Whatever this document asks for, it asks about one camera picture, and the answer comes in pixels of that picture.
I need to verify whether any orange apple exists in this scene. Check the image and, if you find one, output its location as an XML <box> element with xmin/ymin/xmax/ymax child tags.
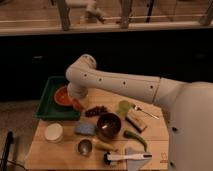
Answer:
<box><xmin>73</xmin><ymin>100</ymin><xmax>83</xmax><ymax>111</ymax></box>

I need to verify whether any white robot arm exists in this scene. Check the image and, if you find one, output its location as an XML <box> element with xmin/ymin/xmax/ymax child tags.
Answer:
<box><xmin>66</xmin><ymin>54</ymin><xmax>213</xmax><ymax>171</ymax></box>

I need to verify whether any green cup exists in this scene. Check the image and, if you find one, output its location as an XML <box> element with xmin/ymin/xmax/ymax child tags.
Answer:
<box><xmin>118</xmin><ymin>100</ymin><xmax>131</xmax><ymax>116</ymax></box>

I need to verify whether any small metal cup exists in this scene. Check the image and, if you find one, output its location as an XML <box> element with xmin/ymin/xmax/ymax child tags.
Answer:
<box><xmin>78</xmin><ymin>139</ymin><xmax>92</xmax><ymax>156</ymax></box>

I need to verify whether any white paper cup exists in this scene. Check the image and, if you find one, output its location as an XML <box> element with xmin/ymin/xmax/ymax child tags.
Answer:
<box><xmin>44</xmin><ymin>123</ymin><xmax>63</xmax><ymax>143</ymax></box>

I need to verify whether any bunch of dark grapes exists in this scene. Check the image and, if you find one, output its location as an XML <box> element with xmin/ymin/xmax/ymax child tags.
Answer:
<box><xmin>85</xmin><ymin>106</ymin><xmax>108</xmax><ymax>117</ymax></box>

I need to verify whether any dark red bowl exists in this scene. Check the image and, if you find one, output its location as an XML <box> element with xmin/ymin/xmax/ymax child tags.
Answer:
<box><xmin>97</xmin><ymin>113</ymin><xmax>121</xmax><ymax>139</ymax></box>

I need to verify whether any orange bowl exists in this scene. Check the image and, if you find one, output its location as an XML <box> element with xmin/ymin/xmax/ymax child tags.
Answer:
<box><xmin>54</xmin><ymin>86</ymin><xmax>72</xmax><ymax>106</ymax></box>

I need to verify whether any blue sponge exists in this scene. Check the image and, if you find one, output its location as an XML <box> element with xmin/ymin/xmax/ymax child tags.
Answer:
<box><xmin>75</xmin><ymin>123</ymin><xmax>95</xmax><ymax>136</ymax></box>

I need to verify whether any green plastic tray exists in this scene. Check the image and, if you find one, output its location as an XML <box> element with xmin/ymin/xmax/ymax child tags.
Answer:
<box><xmin>35</xmin><ymin>76</ymin><xmax>80</xmax><ymax>121</ymax></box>

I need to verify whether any grey cloth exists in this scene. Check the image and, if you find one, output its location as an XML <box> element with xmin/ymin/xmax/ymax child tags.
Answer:
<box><xmin>125</xmin><ymin>147</ymin><xmax>149</xmax><ymax>171</ymax></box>

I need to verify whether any black pole stand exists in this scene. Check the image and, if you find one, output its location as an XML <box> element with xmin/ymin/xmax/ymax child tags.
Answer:
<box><xmin>0</xmin><ymin>131</ymin><xmax>14</xmax><ymax>171</ymax></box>

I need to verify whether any white handled brush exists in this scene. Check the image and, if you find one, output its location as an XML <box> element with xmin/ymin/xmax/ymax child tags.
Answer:
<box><xmin>104</xmin><ymin>153</ymin><xmax>152</xmax><ymax>165</ymax></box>

